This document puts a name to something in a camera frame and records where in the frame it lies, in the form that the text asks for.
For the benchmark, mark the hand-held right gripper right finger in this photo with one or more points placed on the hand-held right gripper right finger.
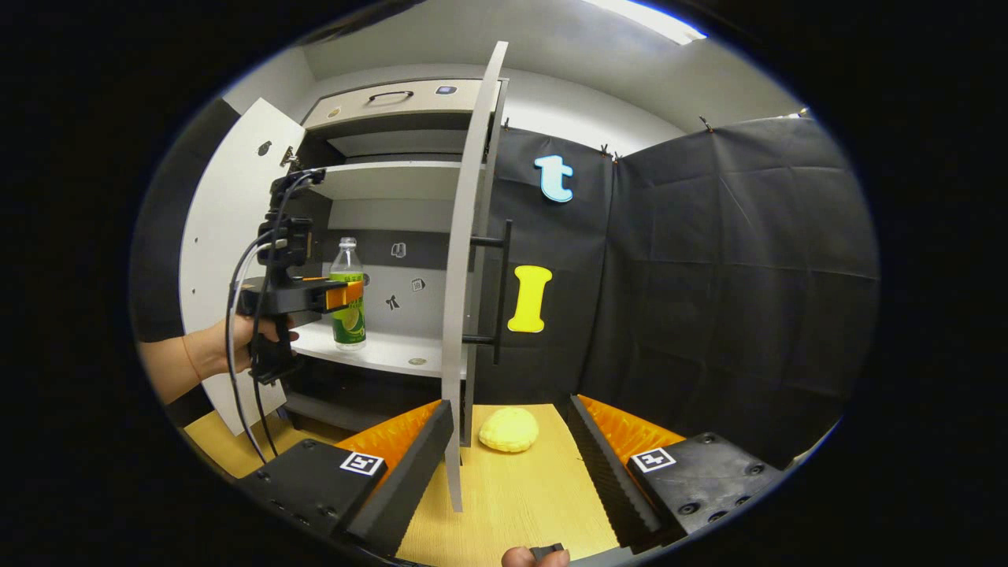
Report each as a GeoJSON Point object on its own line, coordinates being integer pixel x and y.
{"type": "Point", "coordinates": [606, 472]}

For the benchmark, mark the green label plastic bottle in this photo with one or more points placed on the green label plastic bottle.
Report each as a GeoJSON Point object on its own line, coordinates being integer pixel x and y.
{"type": "Point", "coordinates": [348, 327]}

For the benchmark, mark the grey and white cabinet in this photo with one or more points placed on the grey and white cabinet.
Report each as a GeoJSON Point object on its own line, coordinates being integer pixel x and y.
{"type": "Point", "coordinates": [378, 346]}

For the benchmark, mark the black backdrop cloth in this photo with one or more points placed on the black backdrop cloth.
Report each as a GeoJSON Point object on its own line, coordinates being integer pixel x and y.
{"type": "Point", "coordinates": [709, 276]}

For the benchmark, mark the long ceiling light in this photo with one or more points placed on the long ceiling light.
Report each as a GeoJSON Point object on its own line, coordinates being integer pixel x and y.
{"type": "Point", "coordinates": [646, 20]}

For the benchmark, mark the white cabinet door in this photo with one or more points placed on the white cabinet door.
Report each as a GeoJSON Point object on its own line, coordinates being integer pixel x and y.
{"type": "Point", "coordinates": [220, 220]}
{"type": "Point", "coordinates": [465, 236]}

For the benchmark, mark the yellow lumpy ball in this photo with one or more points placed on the yellow lumpy ball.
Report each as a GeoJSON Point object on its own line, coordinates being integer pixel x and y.
{"type": "Point", "coordinates": [509, 429]}

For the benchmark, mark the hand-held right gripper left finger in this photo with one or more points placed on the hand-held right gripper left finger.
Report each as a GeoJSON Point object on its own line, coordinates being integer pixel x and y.
{"type": "Point", "coordinates": [409, 480]}

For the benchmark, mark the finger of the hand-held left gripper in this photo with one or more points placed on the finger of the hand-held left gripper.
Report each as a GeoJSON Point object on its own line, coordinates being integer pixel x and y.
{"type": "Point", "coordinates": [344, 294]}

